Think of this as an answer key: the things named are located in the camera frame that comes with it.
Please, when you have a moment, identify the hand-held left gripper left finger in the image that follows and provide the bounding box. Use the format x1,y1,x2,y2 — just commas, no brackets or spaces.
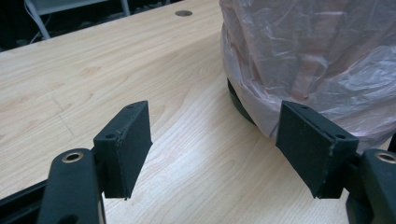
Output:
92,100,154,201

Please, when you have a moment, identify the black mesh trash bin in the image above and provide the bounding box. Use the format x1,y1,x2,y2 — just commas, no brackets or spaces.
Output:
226,77,258,127

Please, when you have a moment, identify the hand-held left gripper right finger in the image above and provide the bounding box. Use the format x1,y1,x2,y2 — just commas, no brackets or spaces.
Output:
275,100,361,200

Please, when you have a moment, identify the white metal desk frame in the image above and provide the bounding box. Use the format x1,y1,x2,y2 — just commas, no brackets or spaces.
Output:
23,0,132,41

